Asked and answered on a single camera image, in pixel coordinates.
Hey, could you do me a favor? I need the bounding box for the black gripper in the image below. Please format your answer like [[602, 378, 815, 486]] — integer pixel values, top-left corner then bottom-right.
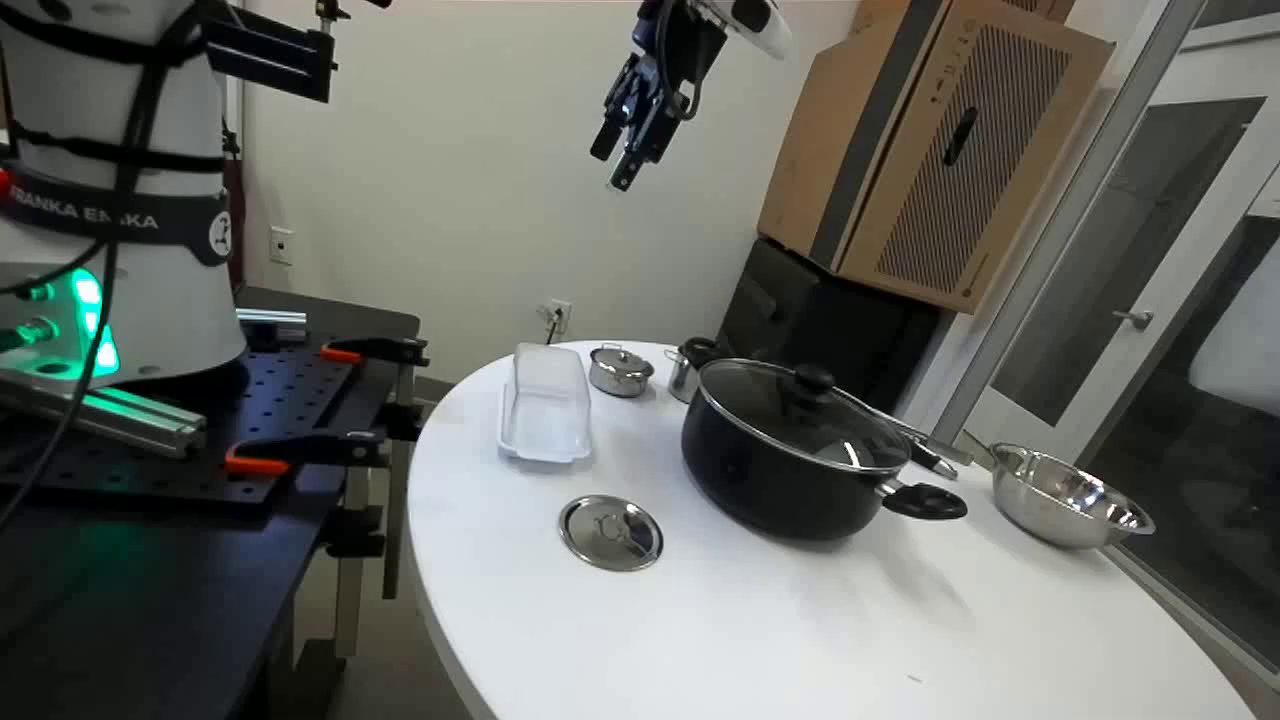
[[590, 0, 727, 191]]

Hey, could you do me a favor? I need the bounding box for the silver round lid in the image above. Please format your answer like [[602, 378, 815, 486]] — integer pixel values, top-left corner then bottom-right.
[[560, 496, 666, 571]]

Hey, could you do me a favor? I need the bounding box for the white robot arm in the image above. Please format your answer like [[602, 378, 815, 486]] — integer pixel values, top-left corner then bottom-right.
[[590, 0, 794, 191]]

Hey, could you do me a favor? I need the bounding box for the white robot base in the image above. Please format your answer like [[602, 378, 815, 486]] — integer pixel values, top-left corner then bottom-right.
[[0, 0, 246, 386]]

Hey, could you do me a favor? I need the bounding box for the small silver pot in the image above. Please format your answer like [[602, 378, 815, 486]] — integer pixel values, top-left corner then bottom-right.
[[590, 342, 651, 401]]

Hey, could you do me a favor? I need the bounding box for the glass pot lid black knob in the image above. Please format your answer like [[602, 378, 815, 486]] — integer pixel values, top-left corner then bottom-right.
[[702, 357, 914, 472]]

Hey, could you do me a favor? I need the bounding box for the black cooking pot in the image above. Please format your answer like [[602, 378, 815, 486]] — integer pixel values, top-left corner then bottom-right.
[[680, 386, 970, 540]]

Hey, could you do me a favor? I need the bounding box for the black storage cabinet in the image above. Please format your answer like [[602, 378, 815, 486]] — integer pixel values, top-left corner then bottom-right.
[[715, 241, 939, 411]]

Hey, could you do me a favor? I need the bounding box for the silver steel cup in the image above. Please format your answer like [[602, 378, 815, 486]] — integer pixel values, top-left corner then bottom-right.
[[668, 334, 721, 404]]

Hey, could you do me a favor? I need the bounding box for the cardboard box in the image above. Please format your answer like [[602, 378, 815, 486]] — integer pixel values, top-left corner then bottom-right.
[[756, 0, 1111, 312]]

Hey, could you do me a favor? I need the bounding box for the black orange clamp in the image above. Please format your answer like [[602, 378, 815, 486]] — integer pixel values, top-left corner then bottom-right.
[[319, 334, 429, 366], [221, 427, 403, 479]]

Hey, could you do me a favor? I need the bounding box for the silver bowl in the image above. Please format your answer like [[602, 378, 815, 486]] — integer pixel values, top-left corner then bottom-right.
[[993, 444, 1158, 546]]

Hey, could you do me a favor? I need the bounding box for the black perforated workbench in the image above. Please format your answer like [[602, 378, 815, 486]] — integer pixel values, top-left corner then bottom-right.
[[0, 297, 429, 720]]

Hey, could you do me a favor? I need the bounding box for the black camera on mount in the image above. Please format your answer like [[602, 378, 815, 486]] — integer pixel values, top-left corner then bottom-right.
[[200, 3, 336, 105]]

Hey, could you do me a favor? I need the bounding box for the aluminium extrusion rail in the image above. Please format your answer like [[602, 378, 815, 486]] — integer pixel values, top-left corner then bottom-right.
[[0, 375, 210, 460]]

